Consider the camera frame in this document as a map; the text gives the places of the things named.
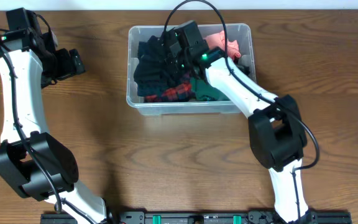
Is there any pink garment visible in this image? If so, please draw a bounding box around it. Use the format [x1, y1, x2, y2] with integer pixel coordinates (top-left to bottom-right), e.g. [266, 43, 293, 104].
[203, 30, 242, 62]

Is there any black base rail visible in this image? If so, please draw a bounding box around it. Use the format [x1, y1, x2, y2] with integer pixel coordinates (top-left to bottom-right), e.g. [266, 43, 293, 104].
[40, 211, 352, 224]

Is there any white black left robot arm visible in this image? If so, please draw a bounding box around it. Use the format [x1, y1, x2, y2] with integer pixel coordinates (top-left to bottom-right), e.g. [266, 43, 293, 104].
[0, 8, 114, 223]

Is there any clear plastic storage container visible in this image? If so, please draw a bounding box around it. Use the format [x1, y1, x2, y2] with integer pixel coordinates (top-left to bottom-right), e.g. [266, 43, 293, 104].
[126, 23, 257, 116]

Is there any red plaid flannel shirt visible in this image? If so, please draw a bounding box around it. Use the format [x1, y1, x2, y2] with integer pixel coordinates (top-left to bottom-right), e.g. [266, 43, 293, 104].
[144, 73, 195, 103]

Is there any black shirt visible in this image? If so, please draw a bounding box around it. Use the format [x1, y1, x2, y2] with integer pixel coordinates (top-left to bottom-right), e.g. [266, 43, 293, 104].
[134, 35, 167, 96]

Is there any black garment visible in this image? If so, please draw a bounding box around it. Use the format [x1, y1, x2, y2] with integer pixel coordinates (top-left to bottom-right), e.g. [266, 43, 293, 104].
[134, 35, 184, 91]

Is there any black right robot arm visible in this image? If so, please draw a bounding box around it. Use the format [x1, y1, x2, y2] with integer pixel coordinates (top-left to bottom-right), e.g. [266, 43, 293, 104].
[162, 21, 309, 223]

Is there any dark green garment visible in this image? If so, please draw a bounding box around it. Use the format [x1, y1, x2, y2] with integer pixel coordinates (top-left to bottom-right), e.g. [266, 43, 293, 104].
[182, 73, 229, 101]

